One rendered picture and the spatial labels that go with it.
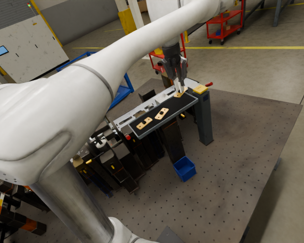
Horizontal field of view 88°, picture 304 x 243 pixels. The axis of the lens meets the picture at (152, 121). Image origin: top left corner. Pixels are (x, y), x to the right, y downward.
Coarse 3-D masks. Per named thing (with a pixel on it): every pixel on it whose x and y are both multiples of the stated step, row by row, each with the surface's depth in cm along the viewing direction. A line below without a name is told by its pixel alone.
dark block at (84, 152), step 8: (80, 152) 86; (88, 152) 84; (88, 160) 85; (96, 160) 89; (96, 168) 91; (104, 168) 96; (104, 176) 97; (112, 176) 105; (112, 184) 104; (120, 184) 112
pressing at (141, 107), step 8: (184, 80) 131; (192, 80) 128; (168, 88) 129; (144, 104) 123; (128, 112) 121; (136, 112) 119; (120, 120) 117; (128, 120) 114; (120, 128) 110; (104, 136) 108; (96, 144) 107
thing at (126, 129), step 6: (126, 126) 97; (126, 132) 93; (132, 132) 92; (132, 138) 94; (132, 144) 96; (138, 144) 99; (138, 150) 103; (144, 150) 105; (138, 156) 105; (144, 156) 108; (144, 162) 111; (150, 162) 114; (150, 168) 114
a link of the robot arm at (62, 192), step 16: (48, 176) 36; (64, 176) 38; (80, 176) 45; (48, 192) 37; (64, 192) 39; (80, 192) 42; (64, 208) 40; (80, 208) 43; (96, 208) 48; (80, 224) 44; (96, 224) 48; (112, 224) 58; (80, 240) 49; (96, 240) 49; (112, 240) 54; (128, 240) 58
